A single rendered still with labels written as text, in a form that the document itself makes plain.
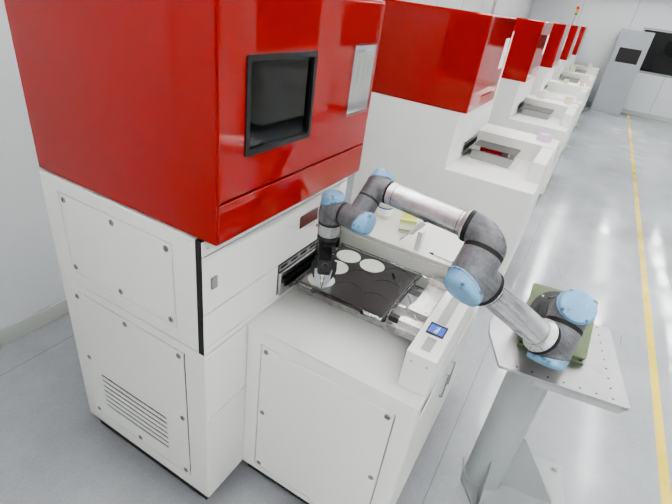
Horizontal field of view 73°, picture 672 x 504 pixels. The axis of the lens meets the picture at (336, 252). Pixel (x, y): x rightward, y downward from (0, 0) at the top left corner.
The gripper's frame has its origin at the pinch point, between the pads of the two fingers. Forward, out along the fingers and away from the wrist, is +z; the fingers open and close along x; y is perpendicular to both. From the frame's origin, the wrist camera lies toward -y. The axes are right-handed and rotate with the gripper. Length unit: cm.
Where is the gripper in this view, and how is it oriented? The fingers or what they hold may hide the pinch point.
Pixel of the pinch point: (321, 286)
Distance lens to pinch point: 160.9
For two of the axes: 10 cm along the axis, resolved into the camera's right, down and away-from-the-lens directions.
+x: -9.9, -1.1, -0.6
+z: -1.3, 8.6, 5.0
